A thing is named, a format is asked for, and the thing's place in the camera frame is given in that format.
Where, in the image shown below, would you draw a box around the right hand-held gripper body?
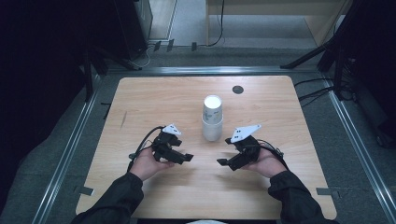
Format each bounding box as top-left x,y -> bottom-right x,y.
230,124 -> 262,168

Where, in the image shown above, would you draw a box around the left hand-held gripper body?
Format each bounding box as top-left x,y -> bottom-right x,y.
151,123 -> 183,162

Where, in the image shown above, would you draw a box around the stack of white paper cups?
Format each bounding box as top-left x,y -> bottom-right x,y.
201,94 -> 224,142

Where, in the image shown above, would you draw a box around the person's right hand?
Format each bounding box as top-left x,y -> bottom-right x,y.
242,147 -> 290,179

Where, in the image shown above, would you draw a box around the person's left hand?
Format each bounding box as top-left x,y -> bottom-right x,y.
130,147 -> 176,182

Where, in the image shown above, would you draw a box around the person's white shirt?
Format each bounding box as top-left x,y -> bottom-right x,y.
186,219 -> 229,224

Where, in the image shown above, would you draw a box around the black metal stand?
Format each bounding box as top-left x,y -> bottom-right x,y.
81,46 -> 143,103

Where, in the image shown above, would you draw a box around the dark cabinet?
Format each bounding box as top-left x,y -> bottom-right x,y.
113,0 -> 154,61

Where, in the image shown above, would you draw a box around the black tripod stand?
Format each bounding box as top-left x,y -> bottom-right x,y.
279,0 -> 363,101

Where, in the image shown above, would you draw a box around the light wooden desk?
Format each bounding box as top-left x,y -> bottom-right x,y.
205,0 -> 354,48

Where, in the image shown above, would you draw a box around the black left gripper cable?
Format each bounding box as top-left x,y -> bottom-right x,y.
126,125 -> 165,173

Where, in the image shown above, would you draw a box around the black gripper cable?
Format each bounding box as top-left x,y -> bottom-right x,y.
257,138 -> 290,171
126,125 -> 165,173

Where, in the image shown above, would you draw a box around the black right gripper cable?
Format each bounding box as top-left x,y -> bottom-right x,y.
257,138 -> 290,171

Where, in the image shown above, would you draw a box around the metal floor rail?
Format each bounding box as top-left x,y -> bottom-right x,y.
321,74 -> 396,224
106,65 -> 319,77
30,74 -> 102,224

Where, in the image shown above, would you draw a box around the black floor cables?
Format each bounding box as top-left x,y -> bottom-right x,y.
293,77 -> 336,108

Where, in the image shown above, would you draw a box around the white floor cable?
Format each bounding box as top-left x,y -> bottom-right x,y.
135,42 -> 157,68

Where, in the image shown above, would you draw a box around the black hanging cable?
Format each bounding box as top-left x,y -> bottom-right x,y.
206,0 -> 226,48

